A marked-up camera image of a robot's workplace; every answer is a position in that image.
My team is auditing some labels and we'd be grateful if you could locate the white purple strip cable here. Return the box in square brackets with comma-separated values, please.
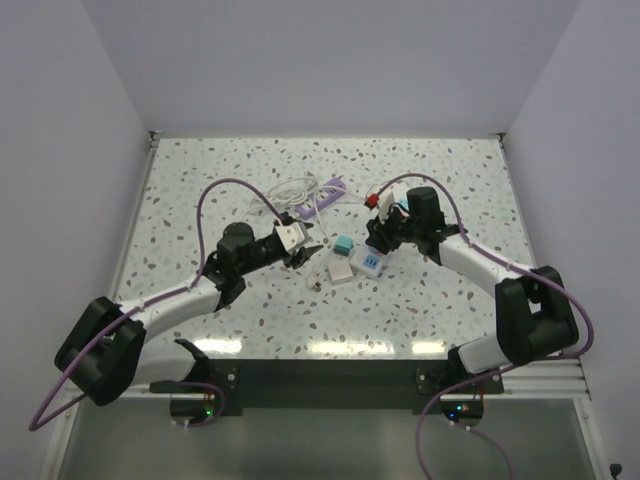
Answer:
[242, 172, 331, 241]

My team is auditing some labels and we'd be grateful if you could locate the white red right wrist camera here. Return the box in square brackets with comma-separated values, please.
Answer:
[364, 182, 408, 223]

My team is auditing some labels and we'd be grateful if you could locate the white charger plug cable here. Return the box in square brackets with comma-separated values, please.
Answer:
[305, 247, 341, 292]

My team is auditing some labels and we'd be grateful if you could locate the purple power strip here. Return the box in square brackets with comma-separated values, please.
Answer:
[295, 177, 346, 220]

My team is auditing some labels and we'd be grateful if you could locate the teal plug adapter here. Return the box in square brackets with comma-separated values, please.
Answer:
[333, 235, 354, 257]

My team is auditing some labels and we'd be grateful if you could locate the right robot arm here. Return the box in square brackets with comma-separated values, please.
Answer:
[365, 187, 578, 393]

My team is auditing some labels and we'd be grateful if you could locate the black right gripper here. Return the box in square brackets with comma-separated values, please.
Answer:
[366, 202, 421, 256]

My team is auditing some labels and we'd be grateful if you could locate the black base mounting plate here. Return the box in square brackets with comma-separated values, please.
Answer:
[150, 359, 475, 421]

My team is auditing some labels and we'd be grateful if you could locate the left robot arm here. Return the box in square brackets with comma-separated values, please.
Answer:
[54, 218, 322, 406]

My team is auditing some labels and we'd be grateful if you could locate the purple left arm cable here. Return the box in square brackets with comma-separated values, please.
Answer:
[27, 178, 286, 432]

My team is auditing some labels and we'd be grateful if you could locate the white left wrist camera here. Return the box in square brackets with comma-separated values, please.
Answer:
[275, 221, 304, 254]

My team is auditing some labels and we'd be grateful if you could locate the white multicolour power strip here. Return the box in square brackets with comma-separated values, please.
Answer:
[349, 245, 387, 279]

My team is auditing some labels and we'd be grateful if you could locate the white charger block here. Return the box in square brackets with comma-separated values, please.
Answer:
[328, 259, 354, 285]

